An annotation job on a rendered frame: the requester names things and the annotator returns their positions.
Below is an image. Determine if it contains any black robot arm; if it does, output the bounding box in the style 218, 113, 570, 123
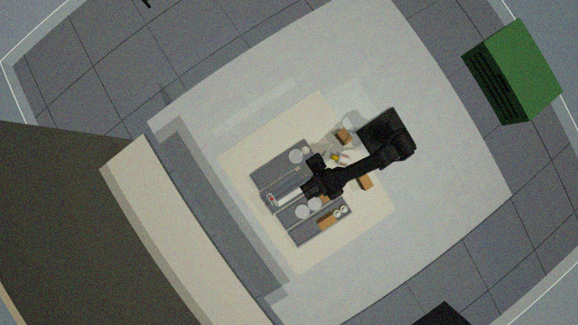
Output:
300, 121, 416, 200

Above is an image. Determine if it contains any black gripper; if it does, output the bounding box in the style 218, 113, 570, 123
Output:
306, 153, 344, 200

